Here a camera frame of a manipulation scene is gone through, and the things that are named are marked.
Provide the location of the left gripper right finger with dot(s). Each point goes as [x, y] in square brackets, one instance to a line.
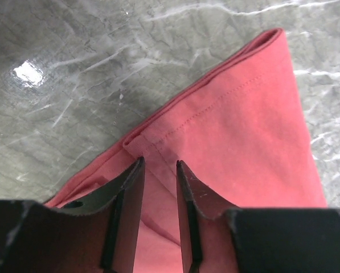
[218, 236]

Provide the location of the dark red t-shirt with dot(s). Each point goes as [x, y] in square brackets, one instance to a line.
[240, 129]

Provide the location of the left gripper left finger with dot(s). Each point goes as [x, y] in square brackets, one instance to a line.
[95, 233]

